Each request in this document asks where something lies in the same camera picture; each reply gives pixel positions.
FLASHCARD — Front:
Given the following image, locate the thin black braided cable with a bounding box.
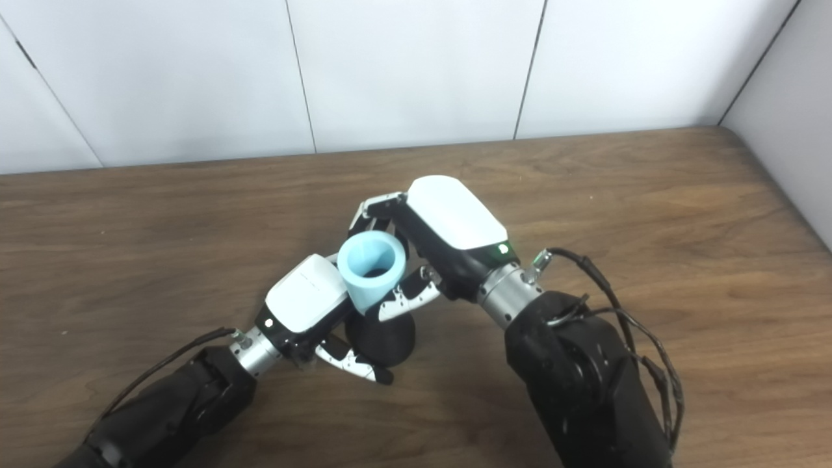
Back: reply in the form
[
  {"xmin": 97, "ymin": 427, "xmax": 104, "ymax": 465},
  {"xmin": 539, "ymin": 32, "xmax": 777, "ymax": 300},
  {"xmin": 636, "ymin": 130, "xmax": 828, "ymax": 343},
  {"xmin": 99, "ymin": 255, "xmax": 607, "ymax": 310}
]
[{"xmin": 546, "ymin": 294, "xmax": 683, "ymax": 449}]

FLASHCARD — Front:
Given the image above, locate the light-blue short hose piece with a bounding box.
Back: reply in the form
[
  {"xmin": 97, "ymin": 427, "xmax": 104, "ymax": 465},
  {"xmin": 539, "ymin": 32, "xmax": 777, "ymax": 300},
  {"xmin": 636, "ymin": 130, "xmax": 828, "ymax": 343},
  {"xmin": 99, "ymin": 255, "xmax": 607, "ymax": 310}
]
[{"xmin": 337, "ymin": 231, "xmax": 408, "ymax": 316}]

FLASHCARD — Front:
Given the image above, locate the black funnel-shaped nozzle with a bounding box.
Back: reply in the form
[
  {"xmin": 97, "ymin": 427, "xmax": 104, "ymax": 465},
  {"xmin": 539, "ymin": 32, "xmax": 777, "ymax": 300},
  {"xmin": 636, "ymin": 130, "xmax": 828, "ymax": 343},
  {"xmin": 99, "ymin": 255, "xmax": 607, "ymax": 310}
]
[{"xmin": 344, "ymin": 264, "xmax": 417, "ymax": 368}]

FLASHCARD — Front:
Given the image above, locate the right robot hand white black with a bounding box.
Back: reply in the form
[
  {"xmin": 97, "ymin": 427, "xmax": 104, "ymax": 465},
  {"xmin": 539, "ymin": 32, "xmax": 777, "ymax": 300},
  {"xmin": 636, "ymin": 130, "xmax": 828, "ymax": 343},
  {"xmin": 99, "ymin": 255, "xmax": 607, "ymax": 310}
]
[{"xmin": 348, "ymin": 175, "xmax": 521, "ymax": 324}]

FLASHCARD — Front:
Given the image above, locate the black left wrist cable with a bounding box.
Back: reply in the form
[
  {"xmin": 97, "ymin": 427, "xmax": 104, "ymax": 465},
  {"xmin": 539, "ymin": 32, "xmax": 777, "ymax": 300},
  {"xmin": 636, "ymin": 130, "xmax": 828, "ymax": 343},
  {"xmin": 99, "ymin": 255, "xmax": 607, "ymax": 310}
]
[{"xmin": 97, "ymin": 327, "xmax": 254, "ymax": 423}]

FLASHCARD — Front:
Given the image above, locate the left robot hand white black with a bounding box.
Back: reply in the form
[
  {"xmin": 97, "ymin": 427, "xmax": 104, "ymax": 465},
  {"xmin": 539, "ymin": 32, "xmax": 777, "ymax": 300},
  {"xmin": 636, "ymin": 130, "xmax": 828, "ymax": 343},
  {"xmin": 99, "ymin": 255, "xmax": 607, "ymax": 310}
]
[{"xmin": 255, "ymin": 253, "xmax": 395, "ymax": 385}]

